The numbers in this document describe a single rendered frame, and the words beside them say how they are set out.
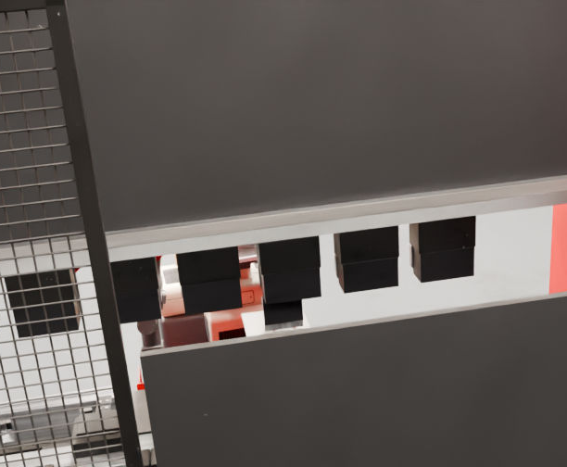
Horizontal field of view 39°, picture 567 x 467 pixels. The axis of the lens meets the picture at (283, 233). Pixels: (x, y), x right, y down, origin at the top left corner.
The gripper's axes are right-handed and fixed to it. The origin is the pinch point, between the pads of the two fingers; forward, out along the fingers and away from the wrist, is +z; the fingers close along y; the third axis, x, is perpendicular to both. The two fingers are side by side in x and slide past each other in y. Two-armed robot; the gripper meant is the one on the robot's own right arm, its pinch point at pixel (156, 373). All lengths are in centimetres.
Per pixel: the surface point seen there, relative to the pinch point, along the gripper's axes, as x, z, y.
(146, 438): 0, -2, 63
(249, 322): 29.2, -15.3, 18.5
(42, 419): -27.0, -3.3, 40.6
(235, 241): 26, -43, 52
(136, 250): 3, -44, 53
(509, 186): 86, -49, 75
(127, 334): -26, 28, -201
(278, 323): 35, -19, 42
